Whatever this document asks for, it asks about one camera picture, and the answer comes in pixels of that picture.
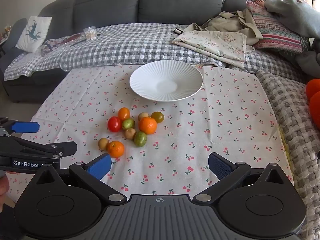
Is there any grey sofa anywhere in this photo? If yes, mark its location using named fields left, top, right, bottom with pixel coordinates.
left=4, top=0, right=275, bottom=103

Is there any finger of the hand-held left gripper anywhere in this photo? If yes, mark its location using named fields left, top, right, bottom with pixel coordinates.
left=15, top=141, right=78, bottom=158
left=0, top=117, right=40, bottom=137

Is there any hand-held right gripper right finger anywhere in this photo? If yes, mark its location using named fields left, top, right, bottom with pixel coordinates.
left=192, top=152, right=293, bottom=204

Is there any red tomato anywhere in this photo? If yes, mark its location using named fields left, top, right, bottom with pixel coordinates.
left=107, top=116, right=122, bottom=133

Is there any clear bag of cotton swabs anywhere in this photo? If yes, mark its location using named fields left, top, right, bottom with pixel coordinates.
left=84, top=26, right=97, bottom=41

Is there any grey knit blanket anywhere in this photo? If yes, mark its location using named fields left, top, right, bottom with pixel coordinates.
left=255, top=69, right=320, bottom=230

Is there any yellow-orange tomato back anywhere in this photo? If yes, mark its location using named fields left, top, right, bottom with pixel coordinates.
left=150, top=111, right=165, bottom=124

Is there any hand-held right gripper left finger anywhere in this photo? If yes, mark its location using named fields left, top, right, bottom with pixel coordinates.
left=31, top=153, right=128, bottom=204

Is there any folded floral cloth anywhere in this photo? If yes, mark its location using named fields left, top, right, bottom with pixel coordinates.
left=172, top=31, right=248, bottom=68

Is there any beige canvas bag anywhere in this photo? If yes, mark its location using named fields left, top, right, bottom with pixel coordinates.
left=186, top=9, right=263, bottom=53

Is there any white deer print cushion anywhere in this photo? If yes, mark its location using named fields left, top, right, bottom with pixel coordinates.
left=15, top=16, right=52, bottom=53

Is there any small mandarin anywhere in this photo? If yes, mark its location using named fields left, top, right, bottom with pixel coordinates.
left=108, top=141, right=125, bottom=158

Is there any orange tomato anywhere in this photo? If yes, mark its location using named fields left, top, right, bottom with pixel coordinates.
left=118, top=107, right=130, bottom=121
left=138, top=117, right=158, bottom=135

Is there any striped patterned pillow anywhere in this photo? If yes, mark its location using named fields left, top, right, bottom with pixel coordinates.
left=246, top=0, right=304, bottom=53

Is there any cherry print tablecloth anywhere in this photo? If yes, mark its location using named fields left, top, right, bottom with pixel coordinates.
left=7, top=64, right=294, bottom=198

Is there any oval green-red tomato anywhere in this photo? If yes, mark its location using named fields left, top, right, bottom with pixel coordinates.
left=134, top=131, right=148, bottom=147

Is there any round light green tomato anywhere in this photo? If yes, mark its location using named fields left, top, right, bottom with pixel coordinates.
left=122, top=118, right=136, bottom=130

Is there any grey white checked quilt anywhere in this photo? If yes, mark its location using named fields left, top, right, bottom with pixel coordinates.
left=4, top=22, right=308, bottom=83

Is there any white ribbed plate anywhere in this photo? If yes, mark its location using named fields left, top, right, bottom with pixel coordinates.
left=129, top=60, right=203, bottom=102

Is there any person's left hand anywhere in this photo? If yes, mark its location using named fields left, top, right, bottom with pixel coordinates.
left=0, top=174, right=10, bottom=205

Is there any orange foam ball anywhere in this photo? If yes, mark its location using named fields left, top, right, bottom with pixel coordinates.
left=309, top=95, right=320, bottom=128

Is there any dark grey garment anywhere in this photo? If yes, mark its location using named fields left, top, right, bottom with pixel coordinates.
left=295, top=51, right=320, bottom=80

